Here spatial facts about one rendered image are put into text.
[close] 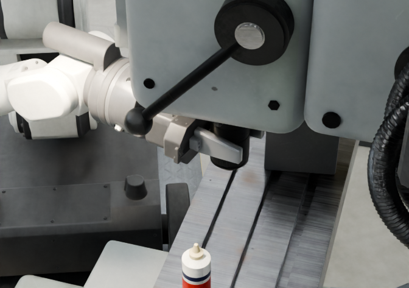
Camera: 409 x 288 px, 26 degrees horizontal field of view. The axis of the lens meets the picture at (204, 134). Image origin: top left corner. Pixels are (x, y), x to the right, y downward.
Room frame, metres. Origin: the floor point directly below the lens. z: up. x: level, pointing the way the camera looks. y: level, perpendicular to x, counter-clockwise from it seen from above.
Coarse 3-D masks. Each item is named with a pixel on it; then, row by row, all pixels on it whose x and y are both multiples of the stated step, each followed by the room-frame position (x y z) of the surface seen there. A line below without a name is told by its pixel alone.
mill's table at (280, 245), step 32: (256, 160) 1.15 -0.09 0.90; (352, 160) 1.20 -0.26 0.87; (224, 192) 1.07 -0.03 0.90; (256, 192) 1.07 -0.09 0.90; (288, 192) 1.07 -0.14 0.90; (320, 192) 1.07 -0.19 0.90; (192, 224) 1.00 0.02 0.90; (224, 224) 1.00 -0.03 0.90; (256, 224) 1.01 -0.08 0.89; (288, 224) 1.00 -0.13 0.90; (320, 224) 1.00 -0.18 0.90; (224, 256) 0.93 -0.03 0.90; (256, 256) 0.93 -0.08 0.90; (288, 256) 0.94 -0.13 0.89; (320, 256) 0.93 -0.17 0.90
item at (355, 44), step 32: (320, 0) 0.67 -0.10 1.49; (352, 0) 0.66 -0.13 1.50; (384, 0) 0.65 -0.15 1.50; (320, 32) 0.67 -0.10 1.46; (352, 32) 0.66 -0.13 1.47; (384, 32) 0.65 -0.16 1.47; (320, 64) 0.67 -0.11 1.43; (352, 64) 0.66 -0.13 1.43; (384, 64) 0.65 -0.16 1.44; (320, 96) 0.67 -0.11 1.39; (352, 96) 0.66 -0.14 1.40; (384, 96) 0.65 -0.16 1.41; (320, 128) 0.67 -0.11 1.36; (352, 128) 0.66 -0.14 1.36
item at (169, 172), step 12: (168, 168) 1.71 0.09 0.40; (180, 168) 1.71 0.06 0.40; (192, 168) 1.71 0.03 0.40; (168, 180) 1.67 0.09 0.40; (180, 180) 1.67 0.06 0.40; (192, 180) 1.67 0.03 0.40; (192, 192) 1.62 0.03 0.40; (0, 276) 1.34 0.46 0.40; (12, 276) 1.34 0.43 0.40; (48, 276) 1.34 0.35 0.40; (60, 276) 1.34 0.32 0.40; (72, 276) 1.34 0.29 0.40; (84, 276) 1.34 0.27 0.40
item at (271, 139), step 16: (304, 128) 1.12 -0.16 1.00; (272, 144) 1.12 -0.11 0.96; (288, 144) 1.12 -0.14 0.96; (304, 144) 1.12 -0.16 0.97; (320, 144) 1.11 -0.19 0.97; (336, 144) 1.11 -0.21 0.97; (272, 160) 1.12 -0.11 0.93; (288, 160) 1.12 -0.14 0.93; (304, 160) 1.12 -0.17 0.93; (320, 160) 1.11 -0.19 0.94; (336, 160) 1.11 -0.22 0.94
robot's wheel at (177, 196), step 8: (168, 184) 1.44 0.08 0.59; (176, 184) 1.44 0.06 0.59; (184, 184) 1.44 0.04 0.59; (168, 192) 1.40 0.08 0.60; (176, 192) 1.40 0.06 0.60; (184, 192) 1.40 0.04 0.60; (168, 200) 1.38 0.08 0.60; (176, 200) 1.38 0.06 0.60; (184, 200) 1.38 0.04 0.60; (168, 208) 1.36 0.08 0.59; (176, 208) 1.36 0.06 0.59; (184, 208) 1.36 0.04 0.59; (168, 216) 1.35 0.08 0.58; (176, 216) 1.34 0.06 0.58; (184, 216) 1.35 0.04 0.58; (168, 224) 1.34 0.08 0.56; (176, 224) 1.33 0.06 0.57; (176, 232) 1.32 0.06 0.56; (168, 248) 1.41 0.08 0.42
